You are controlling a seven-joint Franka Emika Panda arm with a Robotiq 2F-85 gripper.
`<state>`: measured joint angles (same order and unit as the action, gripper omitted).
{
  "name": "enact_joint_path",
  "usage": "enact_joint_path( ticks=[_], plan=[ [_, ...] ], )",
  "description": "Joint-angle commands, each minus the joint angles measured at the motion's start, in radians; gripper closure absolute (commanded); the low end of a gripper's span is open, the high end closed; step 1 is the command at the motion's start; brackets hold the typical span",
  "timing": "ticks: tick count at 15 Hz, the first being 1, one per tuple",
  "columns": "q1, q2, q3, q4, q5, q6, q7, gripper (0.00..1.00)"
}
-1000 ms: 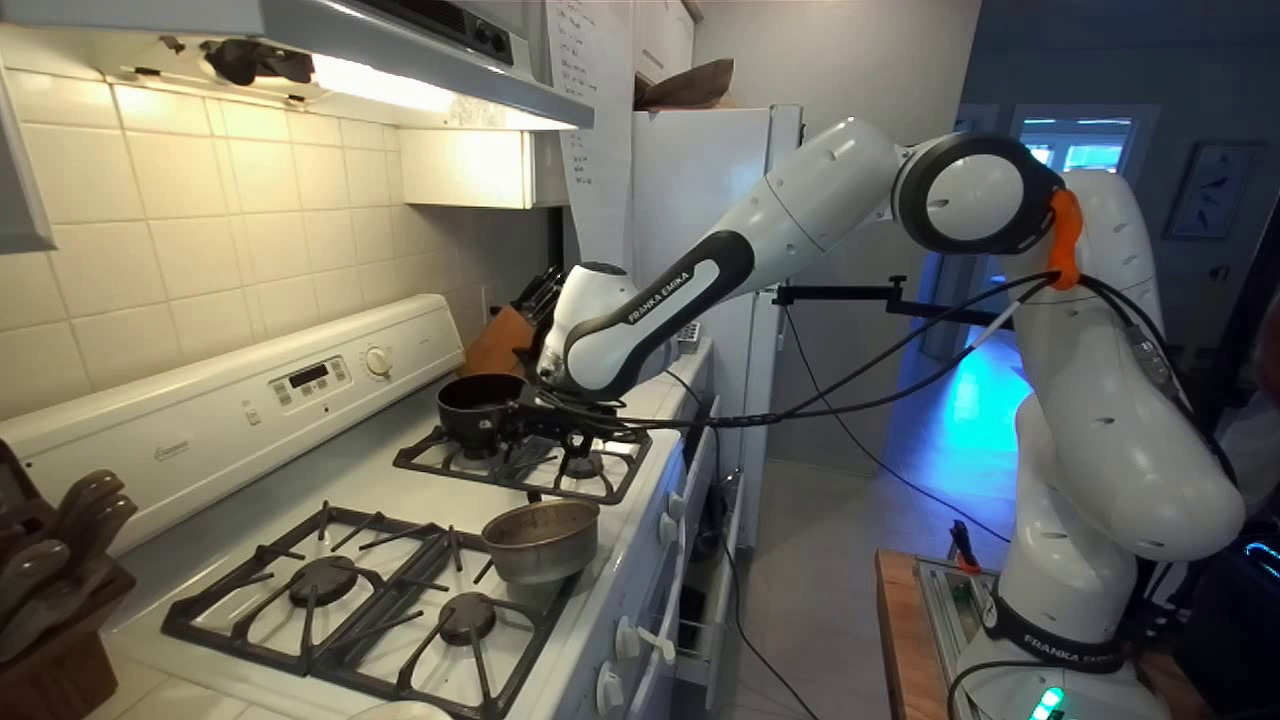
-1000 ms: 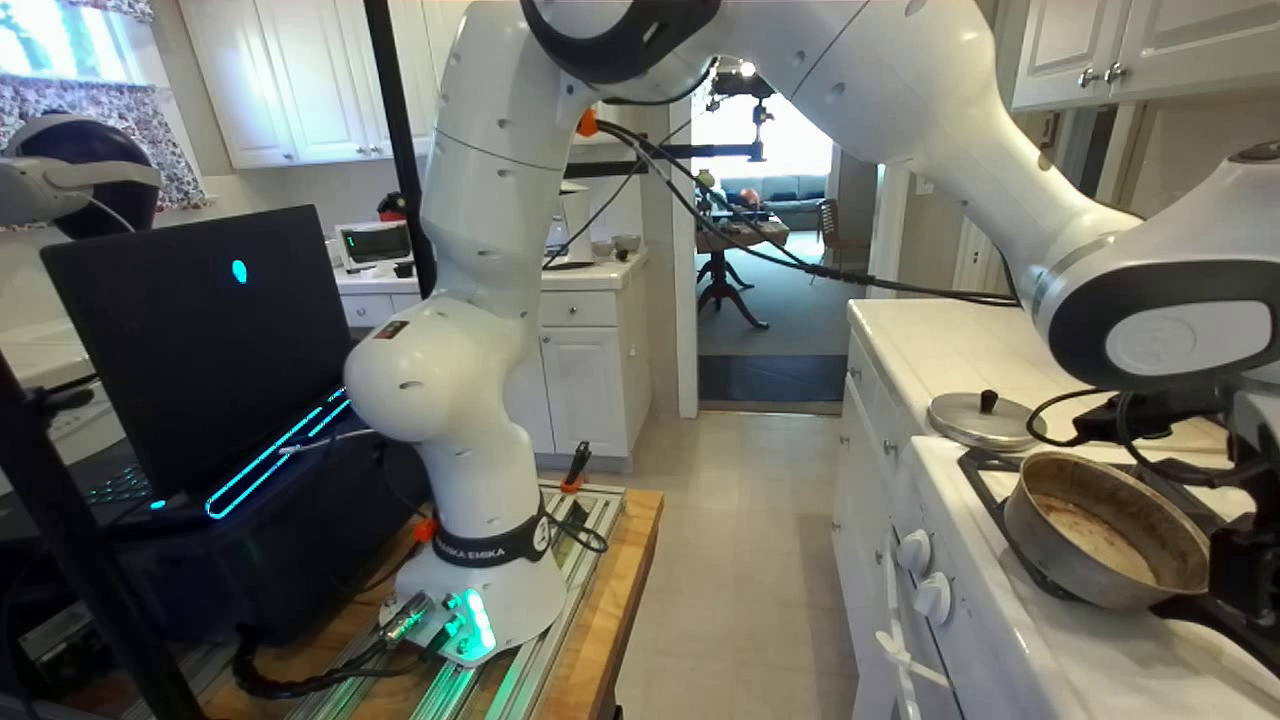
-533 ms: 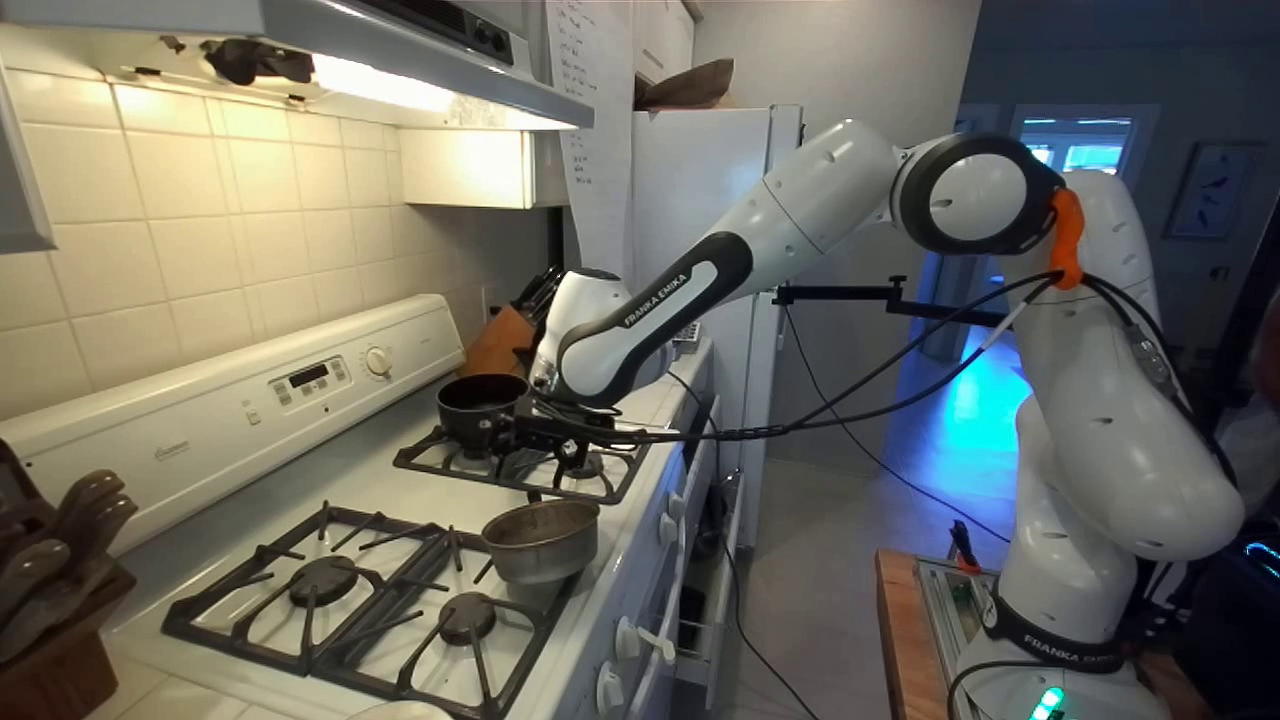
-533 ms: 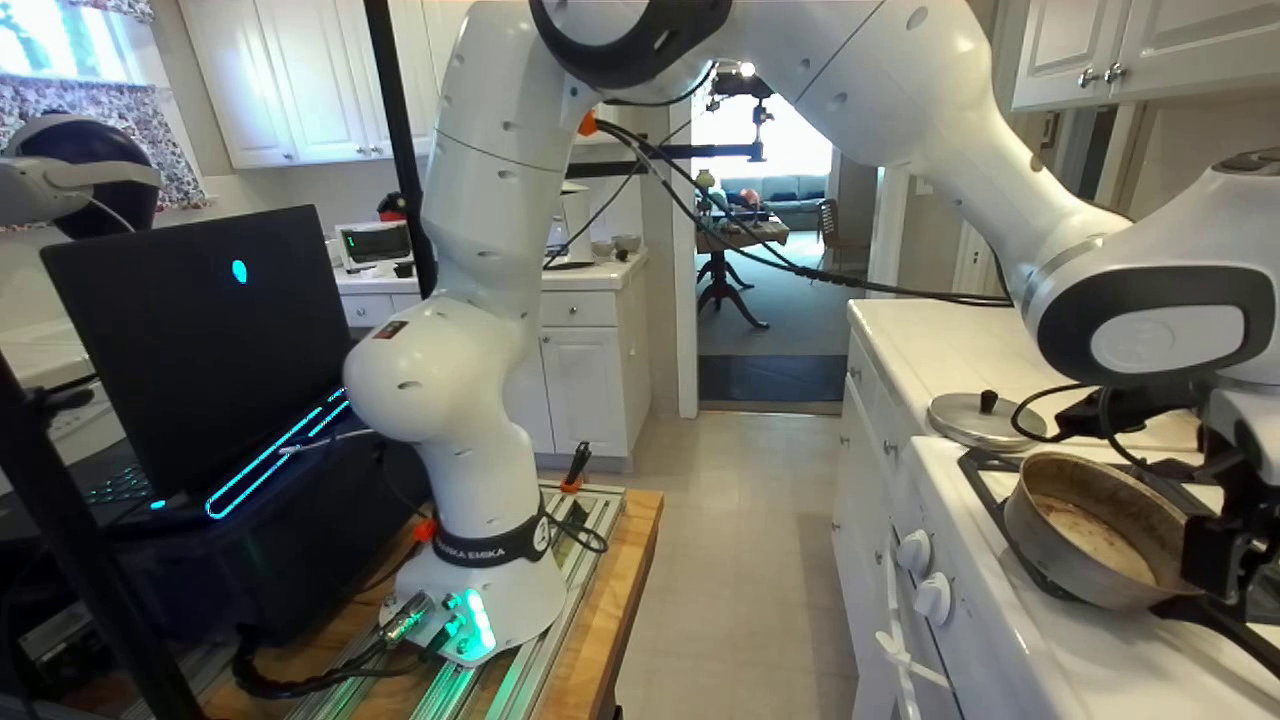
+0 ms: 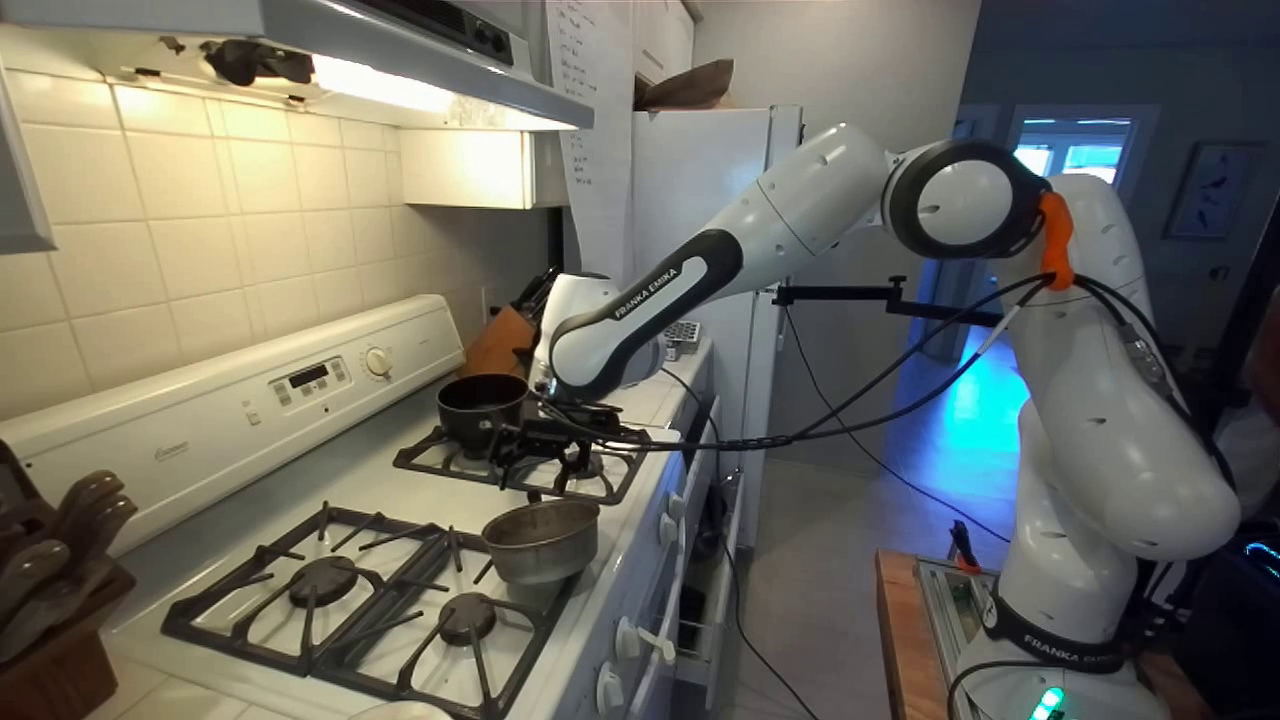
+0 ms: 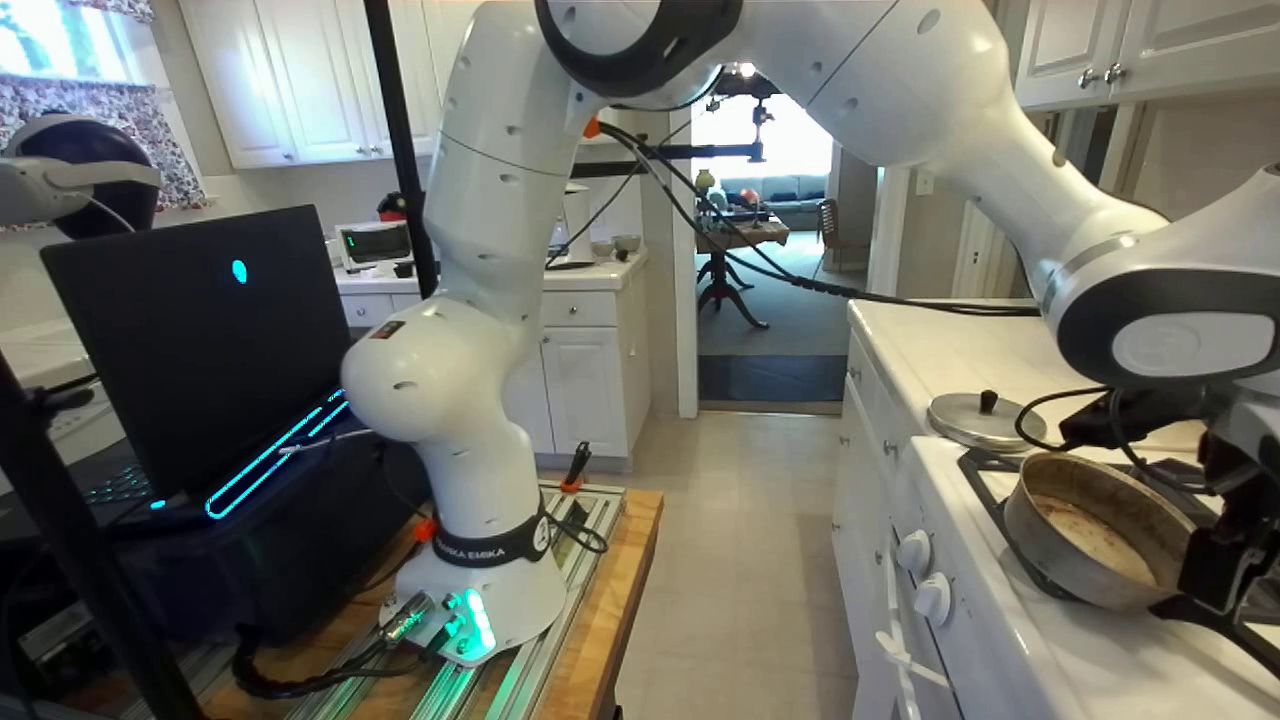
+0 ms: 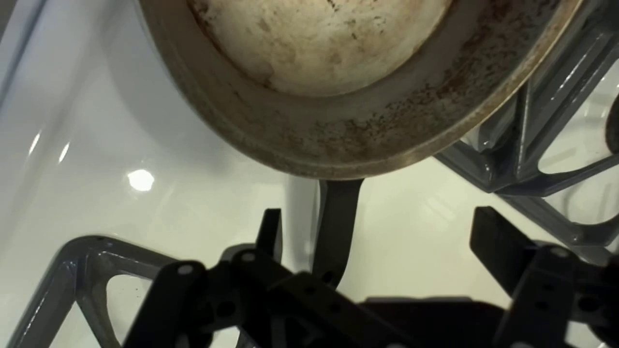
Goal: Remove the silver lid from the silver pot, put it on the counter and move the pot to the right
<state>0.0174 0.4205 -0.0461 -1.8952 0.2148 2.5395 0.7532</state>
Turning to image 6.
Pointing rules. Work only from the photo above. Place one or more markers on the black laptop with cyan lights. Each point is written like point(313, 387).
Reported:
point(202, 333)

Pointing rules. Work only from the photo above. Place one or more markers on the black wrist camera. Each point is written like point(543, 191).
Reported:
point(1134, 418)

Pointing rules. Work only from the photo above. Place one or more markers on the aluminium base plate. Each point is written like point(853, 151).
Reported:
point(535, 664)

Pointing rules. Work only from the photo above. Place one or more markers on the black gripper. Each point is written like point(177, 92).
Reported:
point(1247, 503)

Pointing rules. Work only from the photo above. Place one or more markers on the grey sofa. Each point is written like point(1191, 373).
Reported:
point(792, 201)

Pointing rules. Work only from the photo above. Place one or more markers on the black vertical stand pole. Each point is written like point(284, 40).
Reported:
point(392, 133)

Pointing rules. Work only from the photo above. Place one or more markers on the white upper kitchen cabinets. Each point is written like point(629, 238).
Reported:
point(280, 81)

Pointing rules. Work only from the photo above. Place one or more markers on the black tripod pole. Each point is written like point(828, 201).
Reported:
point(80, 534)

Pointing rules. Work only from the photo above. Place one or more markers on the white gas stove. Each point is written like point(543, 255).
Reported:
point(1066, 664)

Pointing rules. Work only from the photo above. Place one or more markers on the small black countertop device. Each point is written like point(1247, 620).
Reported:
point(373, 244)

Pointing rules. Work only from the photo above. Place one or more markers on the wooden table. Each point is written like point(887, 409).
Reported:
point(612, 625)

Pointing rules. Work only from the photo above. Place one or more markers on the dark round head stand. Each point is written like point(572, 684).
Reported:
point(92, 143)

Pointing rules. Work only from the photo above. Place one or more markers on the white stove knob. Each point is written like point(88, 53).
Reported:
point(914, 551)
point(932, 599)

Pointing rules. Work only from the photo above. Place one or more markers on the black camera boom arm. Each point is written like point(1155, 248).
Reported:
point(692, 151)

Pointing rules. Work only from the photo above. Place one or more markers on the black cast iron stove grate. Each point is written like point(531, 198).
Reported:
point(968, 462)

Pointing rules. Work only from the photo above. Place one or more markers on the small dark side table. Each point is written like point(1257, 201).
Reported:
point(726, 284)

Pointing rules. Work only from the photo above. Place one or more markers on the silver lid with black knob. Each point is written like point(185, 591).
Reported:
point(975, 425)

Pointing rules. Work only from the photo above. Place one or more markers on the white wall cabinet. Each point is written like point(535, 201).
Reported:
point(1174, 40)

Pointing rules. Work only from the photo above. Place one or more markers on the white VR headset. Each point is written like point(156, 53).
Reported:
point(53, 185)

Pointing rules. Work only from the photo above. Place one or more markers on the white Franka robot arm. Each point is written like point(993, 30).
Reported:
point(483, 265)

